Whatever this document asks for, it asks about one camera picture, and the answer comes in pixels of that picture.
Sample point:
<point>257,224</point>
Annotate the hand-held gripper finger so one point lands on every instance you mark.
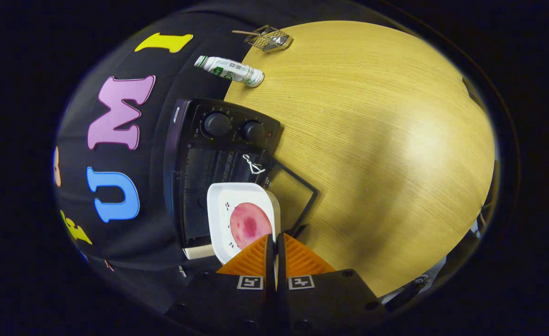
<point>270,261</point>
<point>280,261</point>

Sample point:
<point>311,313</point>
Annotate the pink round ham slice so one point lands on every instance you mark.
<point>248,224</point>

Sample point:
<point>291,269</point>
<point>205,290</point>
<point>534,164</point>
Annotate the white square dish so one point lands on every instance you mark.
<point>218,219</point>

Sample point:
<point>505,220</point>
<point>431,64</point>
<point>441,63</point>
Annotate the black toaster oven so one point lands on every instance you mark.
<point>185,121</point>

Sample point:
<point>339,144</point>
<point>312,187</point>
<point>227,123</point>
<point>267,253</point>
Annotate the white cube appliance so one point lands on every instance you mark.
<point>199,252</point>

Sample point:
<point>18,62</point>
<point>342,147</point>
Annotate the white cloth clip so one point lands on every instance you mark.
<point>182,271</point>

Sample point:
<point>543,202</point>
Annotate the pink cloth clip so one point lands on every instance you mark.
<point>109,265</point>

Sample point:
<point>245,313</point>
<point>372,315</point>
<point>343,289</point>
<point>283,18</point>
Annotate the white bottle green label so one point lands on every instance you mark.
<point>232,70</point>

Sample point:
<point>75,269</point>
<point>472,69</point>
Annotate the wooden stick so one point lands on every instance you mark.
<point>241,32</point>

